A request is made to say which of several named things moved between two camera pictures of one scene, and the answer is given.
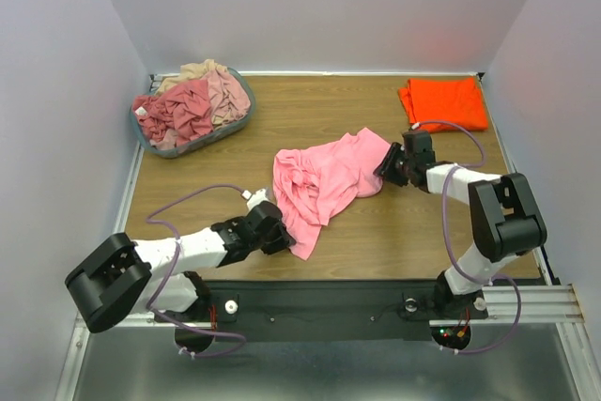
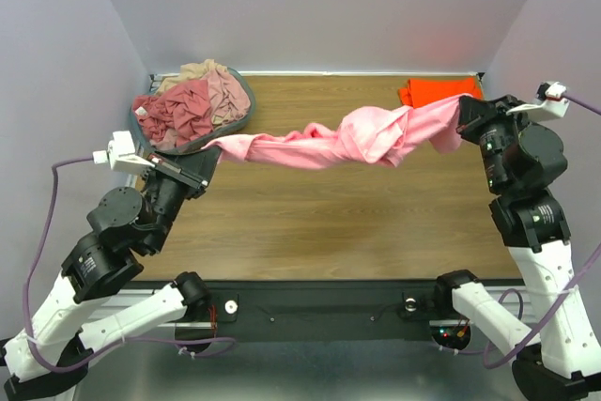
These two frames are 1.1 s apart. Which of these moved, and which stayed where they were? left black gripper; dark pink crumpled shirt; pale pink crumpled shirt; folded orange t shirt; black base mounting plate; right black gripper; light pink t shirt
Moved: right black gripper; left black gripper; light pink t shirt
Stayed: black base mounting plate; pale pink crumpled shirt; folded orange t shirt; dark pink crumpled shirt
